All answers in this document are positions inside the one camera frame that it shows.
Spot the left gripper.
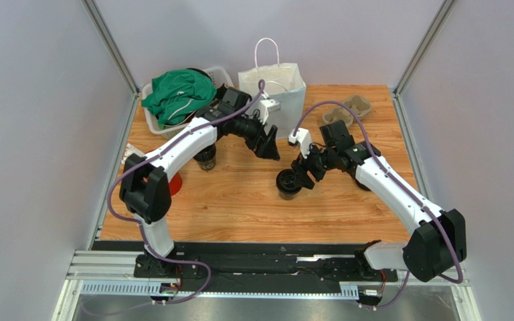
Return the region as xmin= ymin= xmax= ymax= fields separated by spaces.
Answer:
xmin=231 ymin=110 xmax=279 ymax=161

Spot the black cup lid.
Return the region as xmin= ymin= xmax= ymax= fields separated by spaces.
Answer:
xmin=276 ymin=169 xmax=302 ymax=195

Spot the black cup stack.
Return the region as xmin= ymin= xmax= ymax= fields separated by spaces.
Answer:
xmin=193 ymin=144 xmax=217 ymax=171

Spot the white paper bag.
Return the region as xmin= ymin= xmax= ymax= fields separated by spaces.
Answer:
xmin=238 ymin=37 xmax=307 ymax=139

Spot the single black coffee cup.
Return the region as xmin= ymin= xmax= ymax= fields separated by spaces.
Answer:
xmin=278 ymin=190 xmax=300 ymax=201

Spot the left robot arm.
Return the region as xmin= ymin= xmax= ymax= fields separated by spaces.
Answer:
xmin=118 ymin=86 xmax=280 ymax=261

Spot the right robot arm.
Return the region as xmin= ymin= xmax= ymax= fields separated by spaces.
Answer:
xmin=288 ymin=121 xmax=467 ymax=282

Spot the black cloth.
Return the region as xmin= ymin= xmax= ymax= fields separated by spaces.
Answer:
xmin=188 ymin=66 xmax=234 ymax=99

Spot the white plastic basket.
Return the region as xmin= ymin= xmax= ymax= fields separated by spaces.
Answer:
xmin=144 ymin=66 xmax=234 ymax=140

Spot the red cup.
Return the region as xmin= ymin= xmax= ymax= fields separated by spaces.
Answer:
xmin=169 ymin=173 xmax=183 ymax=197

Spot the green cloth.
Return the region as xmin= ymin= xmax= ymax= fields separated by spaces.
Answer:
xmin=142 ymin=69 xmax=217 ymax=126

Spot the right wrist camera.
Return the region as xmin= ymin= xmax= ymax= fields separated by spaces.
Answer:
xmin=288 ymin=128 xmax=313 ymax=158

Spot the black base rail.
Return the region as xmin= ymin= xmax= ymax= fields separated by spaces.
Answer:
xmin=134 ymin=241 xmax=398 ymax=294

